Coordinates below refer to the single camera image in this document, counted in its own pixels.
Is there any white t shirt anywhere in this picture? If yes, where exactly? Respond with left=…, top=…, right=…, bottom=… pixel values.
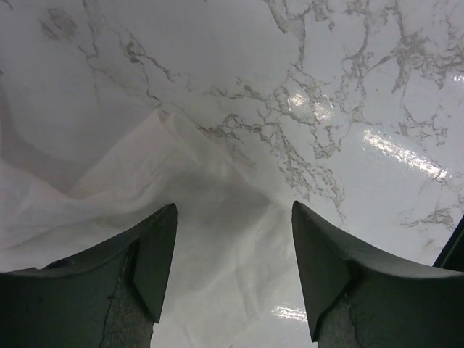
left=0, top=72, right=312, bottom=348

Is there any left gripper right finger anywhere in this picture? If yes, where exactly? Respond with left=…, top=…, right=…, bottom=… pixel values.
left=291, top=202, right=463, bottom=347

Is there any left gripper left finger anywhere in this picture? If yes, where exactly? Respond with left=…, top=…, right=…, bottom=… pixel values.
left=1, top=204, right=177, bottom=347

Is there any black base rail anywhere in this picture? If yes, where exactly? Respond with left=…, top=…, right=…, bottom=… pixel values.
left=433, top=217, right=464, bottom=272

